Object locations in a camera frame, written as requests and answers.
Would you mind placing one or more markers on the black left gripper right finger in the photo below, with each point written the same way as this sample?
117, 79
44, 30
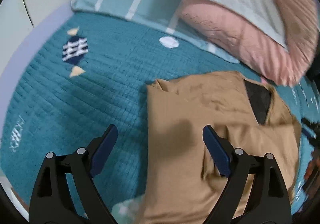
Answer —
268, 201

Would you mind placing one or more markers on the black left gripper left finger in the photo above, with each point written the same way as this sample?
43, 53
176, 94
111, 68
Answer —
51, 201

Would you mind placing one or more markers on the tan brown garment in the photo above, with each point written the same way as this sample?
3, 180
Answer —
183, 184

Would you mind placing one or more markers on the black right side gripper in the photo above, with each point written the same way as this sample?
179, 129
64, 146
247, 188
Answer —
311, 131

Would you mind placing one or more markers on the teal quilted bedspread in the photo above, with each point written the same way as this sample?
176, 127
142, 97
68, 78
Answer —
93, 72

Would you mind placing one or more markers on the pink ribbed pillow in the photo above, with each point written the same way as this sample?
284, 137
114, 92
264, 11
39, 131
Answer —
239, 37

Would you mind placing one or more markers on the light blue striped pillow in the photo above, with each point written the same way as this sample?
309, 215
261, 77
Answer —
160, 15

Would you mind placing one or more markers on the white bed frame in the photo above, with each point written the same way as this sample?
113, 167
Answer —
12, 210

